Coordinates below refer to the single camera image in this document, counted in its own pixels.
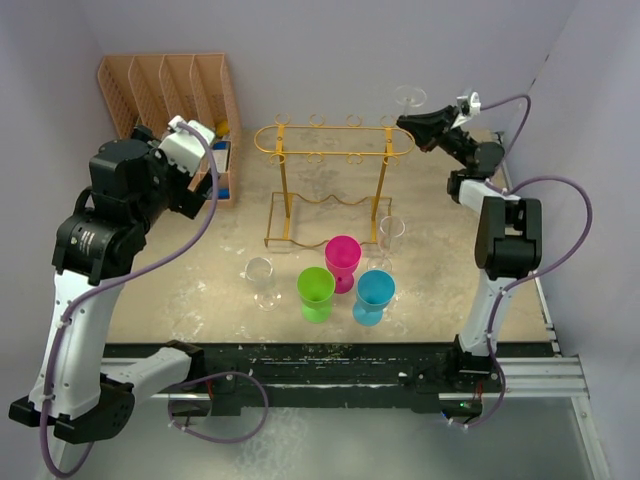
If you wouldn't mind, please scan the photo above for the green plastic goblet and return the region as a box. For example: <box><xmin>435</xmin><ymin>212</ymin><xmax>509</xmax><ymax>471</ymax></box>
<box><xmin>296</xmin><ymin>267</ymin><xmax>336</xmax><ymax>324</ymax></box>

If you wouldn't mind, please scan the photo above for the white blue box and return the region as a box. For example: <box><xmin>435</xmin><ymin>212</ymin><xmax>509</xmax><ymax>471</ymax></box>
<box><xmin>212</xmin><ymin>140</ymin><xmax>231</xmax><ymax>173</ymax></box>

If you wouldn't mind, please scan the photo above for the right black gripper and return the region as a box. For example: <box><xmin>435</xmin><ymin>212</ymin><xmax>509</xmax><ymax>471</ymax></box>
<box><xmin>396</xmin><ymin>106</ymin><xmax>475</xmax><ymax>167</ymax></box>

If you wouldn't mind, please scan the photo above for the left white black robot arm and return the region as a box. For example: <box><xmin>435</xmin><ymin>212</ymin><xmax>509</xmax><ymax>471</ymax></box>
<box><xmin>9</xmin><ymin>133</ymin><xmax>213</xmax><ymax>445</ymax></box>

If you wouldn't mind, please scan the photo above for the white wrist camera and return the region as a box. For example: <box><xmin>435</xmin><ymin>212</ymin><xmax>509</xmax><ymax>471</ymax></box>
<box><xmin>456</xmin><ymin>89</ymin><xmax>481</xmax><ymax>121</ymax></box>
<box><xmin>159</xmin><ymin>115</ymin><xmax>205</xmax><ymax>177</ymax></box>

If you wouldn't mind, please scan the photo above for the tall clear flute glass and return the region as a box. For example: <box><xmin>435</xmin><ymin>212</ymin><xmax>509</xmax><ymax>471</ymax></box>
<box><xmin>393</xmin><ymin>85</ymin><xmax>427</xmax><ymax>118</ymax></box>

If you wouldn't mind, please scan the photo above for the blue plastic goblet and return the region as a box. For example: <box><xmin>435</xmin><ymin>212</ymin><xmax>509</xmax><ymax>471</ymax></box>
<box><xmin>352</xmin><ymin>269</ymin><xmax>396</xmax><ymax>327</ymax></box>

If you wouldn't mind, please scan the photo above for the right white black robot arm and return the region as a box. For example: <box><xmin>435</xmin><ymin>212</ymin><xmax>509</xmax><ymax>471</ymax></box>
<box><xmin>396</xmin><ymin>106</ymin><xmax>542</xmax><ymax>391</ymax></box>

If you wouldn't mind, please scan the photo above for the yellow bottle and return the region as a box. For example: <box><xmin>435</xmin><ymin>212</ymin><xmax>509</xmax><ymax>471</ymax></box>
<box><xmin>215</xmin><ymin>120</ymin><xmax>230</xmax><ymax>137</ymax></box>

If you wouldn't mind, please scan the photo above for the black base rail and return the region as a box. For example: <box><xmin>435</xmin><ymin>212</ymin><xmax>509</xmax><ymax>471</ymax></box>
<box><xmin>102</xmin><ymin>342</ymin><xmax>501</xmax><ymax>416</ymax></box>

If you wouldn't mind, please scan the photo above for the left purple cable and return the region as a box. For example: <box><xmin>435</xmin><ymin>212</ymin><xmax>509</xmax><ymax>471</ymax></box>
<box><xmin>38</xmin><ymin>122</ymin><xmax>221</xmax><ymax>479</ymax></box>

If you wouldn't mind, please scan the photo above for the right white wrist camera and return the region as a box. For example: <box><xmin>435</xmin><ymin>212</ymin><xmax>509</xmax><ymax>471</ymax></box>
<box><xmin>456</xmin><ymin>89</ymin><xmax>481</xmax><ymax>121</ymax></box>

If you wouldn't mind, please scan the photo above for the pink plastic goblet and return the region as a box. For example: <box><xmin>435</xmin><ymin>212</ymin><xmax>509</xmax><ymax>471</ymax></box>
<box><xmin>324</xmin><ymin>235</ymin><xmax>362</xmax><ymax>294</ymax></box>

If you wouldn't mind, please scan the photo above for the short clear wine glass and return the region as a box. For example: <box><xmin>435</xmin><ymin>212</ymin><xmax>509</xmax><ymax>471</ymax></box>
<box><xmin>244</xmin><ymin>257</ymin><xmax>281</xmax><ymax>312</ymax></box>

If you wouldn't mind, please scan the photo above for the peach plastic file organizer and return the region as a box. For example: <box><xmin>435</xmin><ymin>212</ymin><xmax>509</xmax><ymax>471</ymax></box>
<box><xmin>97</xmin><ymin>53</ymin><xmax>242</xmax><ymax>208</ymax></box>

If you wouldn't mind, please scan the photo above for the gold wire glass rack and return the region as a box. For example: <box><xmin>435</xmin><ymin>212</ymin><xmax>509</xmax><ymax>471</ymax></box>
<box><xmin>253</xmin><ymin>114</ymin><xmax>415</xmax><ymax>249</ymax></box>

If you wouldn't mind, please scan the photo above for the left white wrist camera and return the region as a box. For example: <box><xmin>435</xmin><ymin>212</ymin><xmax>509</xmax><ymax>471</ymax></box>
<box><xmin>159</xmin><ymin>115</ymin><xmax>205</xmax><ymax>177</ymax></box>

